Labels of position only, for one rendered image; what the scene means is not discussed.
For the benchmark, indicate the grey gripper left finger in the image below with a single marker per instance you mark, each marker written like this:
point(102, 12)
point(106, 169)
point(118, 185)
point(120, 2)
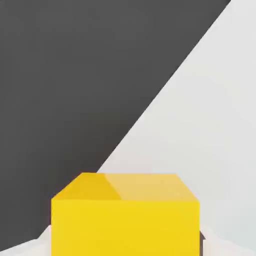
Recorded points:
point(34, 247)

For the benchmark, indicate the small yellow cube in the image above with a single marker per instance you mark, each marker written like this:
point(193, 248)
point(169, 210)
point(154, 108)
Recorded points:
point(124, 224)

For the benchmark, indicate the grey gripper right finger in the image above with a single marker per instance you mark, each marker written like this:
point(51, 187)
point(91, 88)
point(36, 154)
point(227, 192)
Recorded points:
point(216, 247)

